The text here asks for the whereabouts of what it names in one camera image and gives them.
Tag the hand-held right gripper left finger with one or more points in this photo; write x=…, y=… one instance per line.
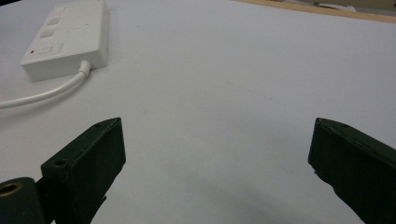
x=84, y=168

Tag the white power strip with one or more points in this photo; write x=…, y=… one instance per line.
x=70, y=37

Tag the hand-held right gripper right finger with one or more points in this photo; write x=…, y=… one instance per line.
x=355, y=168

